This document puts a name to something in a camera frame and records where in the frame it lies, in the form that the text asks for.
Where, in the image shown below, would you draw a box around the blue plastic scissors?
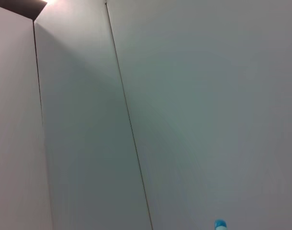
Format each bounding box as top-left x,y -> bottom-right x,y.
213,219 -> 228,230

